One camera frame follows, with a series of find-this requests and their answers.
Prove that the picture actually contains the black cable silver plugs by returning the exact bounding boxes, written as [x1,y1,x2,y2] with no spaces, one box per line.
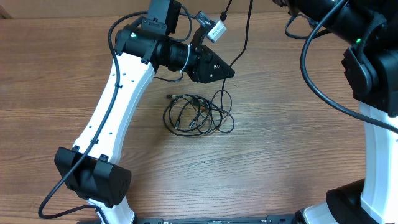
[162,94,234,137]

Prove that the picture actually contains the long black usb cable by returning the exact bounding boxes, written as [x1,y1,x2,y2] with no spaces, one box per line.
[164,0,254,134]

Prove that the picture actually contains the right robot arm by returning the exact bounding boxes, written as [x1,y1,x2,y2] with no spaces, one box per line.
[278,0,397,223]

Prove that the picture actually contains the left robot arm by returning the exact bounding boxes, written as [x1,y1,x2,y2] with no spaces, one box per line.
[54,1,234,223]

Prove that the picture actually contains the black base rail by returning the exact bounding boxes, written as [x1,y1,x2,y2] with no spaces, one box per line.
[132,214,305,224]

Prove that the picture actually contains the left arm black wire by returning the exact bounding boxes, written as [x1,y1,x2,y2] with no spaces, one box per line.
[37,4,195,224]

